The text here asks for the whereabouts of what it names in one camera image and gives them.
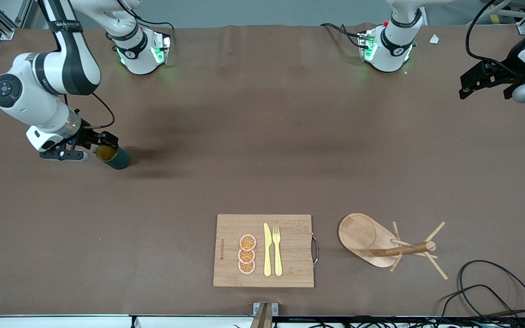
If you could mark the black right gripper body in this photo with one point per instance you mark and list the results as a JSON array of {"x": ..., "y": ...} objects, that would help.
[{"x": 85, "y": 136}]

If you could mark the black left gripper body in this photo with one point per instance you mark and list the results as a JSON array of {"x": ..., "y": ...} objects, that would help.
[{"x": 506, "y": 71}]

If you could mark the dark green ribbed cup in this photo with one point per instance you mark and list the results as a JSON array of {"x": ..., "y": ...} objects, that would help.
[{"x": 119, "y": 160}]

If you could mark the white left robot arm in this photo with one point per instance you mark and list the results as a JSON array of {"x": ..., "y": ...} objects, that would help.
[{"x": 394, "y": 45}]

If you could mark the wooden cup rack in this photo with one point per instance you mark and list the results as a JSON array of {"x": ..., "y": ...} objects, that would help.
[{"x": 358, "y": 234}]

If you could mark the white paper scrap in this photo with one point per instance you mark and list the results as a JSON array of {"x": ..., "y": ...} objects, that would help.
[{"x": 434, "y": 39}]

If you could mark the brown table cover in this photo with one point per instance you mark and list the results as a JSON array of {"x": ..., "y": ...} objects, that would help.
[{"x": 262, "y": 159}]

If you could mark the toy orange slice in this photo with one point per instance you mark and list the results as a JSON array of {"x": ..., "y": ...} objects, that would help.
[{"x": 247, "y": 242}]

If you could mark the yellow plastic knife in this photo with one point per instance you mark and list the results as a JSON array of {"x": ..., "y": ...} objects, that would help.
[{"x": 267, "y": 250}]

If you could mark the yellow plastic fork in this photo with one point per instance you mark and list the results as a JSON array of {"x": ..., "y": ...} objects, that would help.
[{"x": 277, "y": 255}]

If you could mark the wooden cutting board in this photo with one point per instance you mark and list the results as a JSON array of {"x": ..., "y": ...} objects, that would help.
[{"x": 290, "y": 255}]

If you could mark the metal mount bracket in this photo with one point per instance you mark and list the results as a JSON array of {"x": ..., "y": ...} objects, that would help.
[{"x": 265, "y": 314}]

